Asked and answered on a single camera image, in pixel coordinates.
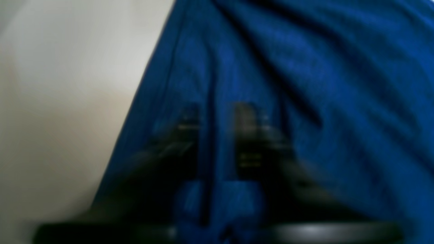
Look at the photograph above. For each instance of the dark blue t-shirt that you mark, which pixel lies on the dark blue t-shirt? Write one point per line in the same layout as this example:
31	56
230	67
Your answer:
349	83

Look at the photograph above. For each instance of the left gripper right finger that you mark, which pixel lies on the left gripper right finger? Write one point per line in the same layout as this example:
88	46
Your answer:
296	209

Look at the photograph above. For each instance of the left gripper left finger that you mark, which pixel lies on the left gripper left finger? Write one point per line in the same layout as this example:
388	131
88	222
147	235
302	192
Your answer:
140	210

